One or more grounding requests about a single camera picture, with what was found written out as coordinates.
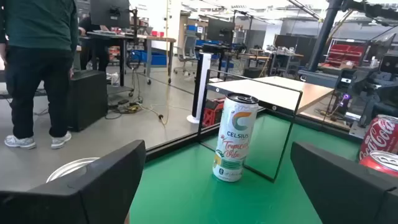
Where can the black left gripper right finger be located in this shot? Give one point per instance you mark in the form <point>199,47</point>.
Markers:
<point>348,193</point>

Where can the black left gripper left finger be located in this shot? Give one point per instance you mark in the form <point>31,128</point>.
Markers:
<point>77,196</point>

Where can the white Celsius can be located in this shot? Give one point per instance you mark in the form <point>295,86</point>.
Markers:
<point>236,140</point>

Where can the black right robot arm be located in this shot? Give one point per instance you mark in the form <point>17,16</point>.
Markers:
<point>373,87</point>

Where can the black box cabinet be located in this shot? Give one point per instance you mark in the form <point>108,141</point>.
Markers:
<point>87,99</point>

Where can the red bin rack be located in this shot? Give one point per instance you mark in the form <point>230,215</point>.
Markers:
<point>343,51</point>

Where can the cluttered metal workbench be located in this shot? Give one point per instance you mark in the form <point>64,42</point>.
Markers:
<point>286,59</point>

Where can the person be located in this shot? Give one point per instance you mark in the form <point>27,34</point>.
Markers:
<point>37,31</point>
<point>93,46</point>

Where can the red black toolbox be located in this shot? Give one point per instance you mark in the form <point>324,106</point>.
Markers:
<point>213,113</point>

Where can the blue storage bin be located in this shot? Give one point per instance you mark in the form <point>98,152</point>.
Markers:
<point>155,58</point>

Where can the white black tower fan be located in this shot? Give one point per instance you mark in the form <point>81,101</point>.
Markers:
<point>199,93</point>

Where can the black standing desk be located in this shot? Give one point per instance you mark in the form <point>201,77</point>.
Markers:
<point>109,35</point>

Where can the wooden top table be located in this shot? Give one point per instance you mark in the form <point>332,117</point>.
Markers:
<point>158,39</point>

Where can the black monitor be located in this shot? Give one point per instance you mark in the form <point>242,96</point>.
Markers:
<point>220,31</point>
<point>109,14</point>

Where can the grey office chair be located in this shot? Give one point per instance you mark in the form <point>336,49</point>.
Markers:
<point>188,46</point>

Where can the black aluminium table frame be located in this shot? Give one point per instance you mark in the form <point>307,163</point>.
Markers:
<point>171,147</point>

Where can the wooden shelf with black frame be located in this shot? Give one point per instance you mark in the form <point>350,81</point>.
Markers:
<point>280,93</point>

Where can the black camera rig frame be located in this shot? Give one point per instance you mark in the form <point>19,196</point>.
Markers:
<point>323,34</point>

